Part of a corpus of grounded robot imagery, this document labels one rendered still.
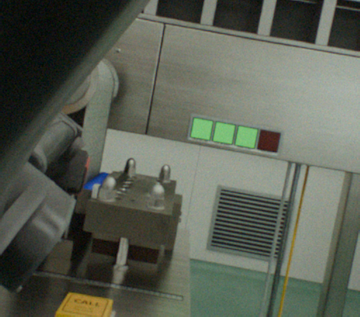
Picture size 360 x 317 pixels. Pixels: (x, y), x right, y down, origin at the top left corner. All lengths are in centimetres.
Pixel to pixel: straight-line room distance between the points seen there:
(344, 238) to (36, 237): 134
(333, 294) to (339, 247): 14
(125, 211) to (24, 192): 68
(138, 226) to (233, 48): 57
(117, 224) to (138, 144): 271
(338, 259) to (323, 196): 226
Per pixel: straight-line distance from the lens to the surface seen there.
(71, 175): 73
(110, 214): 88
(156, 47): 122
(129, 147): 358
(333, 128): 127
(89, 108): 92
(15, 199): 20
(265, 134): 122
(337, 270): 152
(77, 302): 73
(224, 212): 363
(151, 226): 87
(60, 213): 22
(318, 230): 380
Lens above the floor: 124
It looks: 4 degrees down
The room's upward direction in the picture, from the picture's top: 10 degrees clockwise
